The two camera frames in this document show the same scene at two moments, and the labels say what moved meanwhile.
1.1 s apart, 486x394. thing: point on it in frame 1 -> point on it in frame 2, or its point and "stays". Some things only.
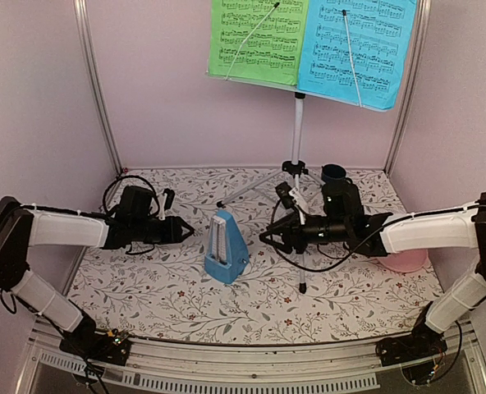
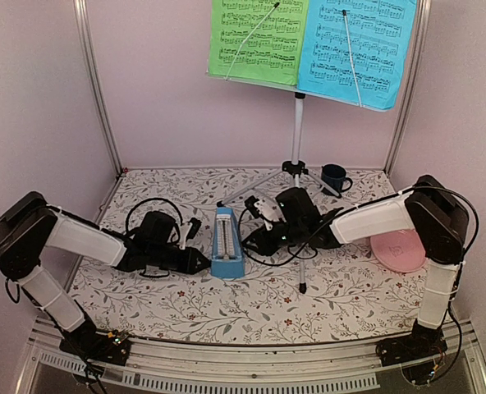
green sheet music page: (259, 39) stays
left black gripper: (174, 231) -> (190, 265)
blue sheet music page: (357, 52) stays
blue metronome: (227, 256) stays
